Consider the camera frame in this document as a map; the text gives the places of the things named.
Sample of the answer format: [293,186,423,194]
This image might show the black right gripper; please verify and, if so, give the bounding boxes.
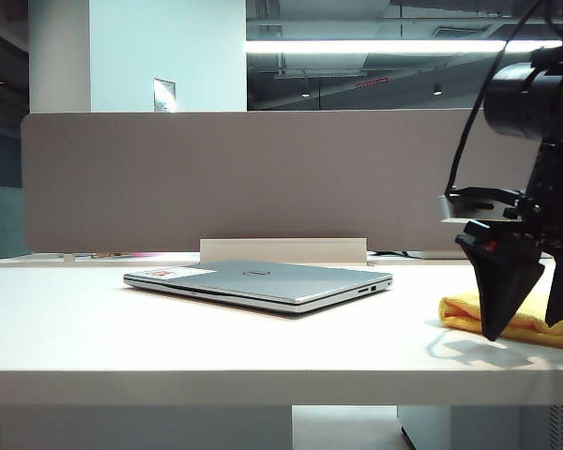
[454,139,563,342]

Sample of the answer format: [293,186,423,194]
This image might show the yellow microfiber rag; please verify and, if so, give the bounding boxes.
[438,290,563,353]

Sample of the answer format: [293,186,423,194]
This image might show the silver closed laptop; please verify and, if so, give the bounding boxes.
[123,260,394,314]

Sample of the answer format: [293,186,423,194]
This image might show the long ceiling light strip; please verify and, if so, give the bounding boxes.
[244,39,563,54]

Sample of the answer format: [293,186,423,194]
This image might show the grey fabric desk divider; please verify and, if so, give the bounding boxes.
[21,111,540,254]

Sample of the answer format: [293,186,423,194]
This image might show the pink printed papers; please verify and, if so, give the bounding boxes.
[74,251,159,260]

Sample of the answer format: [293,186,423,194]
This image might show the white desk support panel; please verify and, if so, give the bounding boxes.
[0,405,293,450]

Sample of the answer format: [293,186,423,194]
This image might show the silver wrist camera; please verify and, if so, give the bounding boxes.
[435,186,525,224]

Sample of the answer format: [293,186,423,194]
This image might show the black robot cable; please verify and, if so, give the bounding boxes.
[444,0,548,197]

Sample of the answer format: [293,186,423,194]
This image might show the silver wall plaque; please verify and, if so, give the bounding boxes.
[152,78,176,113]

